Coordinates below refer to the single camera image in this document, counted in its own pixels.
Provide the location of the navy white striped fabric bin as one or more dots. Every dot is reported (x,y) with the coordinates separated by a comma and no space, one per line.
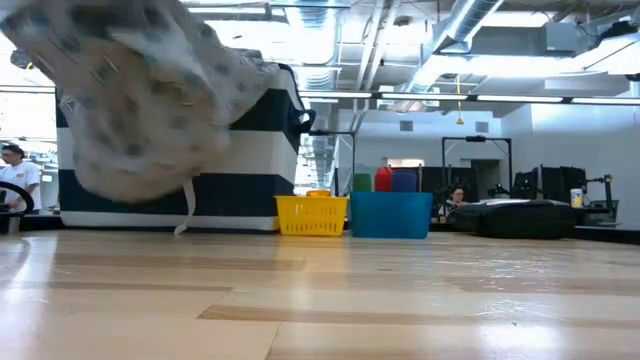
(260,165)

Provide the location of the standing person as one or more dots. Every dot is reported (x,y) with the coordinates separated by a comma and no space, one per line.
(20,177)

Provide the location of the teal plastic bin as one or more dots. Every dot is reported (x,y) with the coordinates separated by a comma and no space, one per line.
(390,215)

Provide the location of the black curved hoop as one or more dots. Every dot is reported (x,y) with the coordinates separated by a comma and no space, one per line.
(27,197)

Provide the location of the black metal frame stand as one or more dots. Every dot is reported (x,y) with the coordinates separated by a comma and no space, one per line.
(476,139)

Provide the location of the seated person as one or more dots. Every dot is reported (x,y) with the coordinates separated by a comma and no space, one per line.
(455,197)

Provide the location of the black first aid kit pouch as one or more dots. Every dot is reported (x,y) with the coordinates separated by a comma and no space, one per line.
(520,220)

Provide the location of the black aluminium mount frame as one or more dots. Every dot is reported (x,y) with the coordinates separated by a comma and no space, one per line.
(610,235)
(40,223)

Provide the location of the white cup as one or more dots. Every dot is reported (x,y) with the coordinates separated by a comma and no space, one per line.
(576,198)

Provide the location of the yellow plastic basket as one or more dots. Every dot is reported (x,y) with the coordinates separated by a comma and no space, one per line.
(310,217)

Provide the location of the silver ventilation duct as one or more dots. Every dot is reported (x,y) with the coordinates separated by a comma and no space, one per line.
(462,25)

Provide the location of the grey patterned hospital gown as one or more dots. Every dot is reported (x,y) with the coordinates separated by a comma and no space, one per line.
(140,100)

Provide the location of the black background monitors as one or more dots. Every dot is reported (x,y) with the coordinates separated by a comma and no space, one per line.
(550,182)

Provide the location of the black camera stand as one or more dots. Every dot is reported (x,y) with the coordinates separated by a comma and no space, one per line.
(607,192)

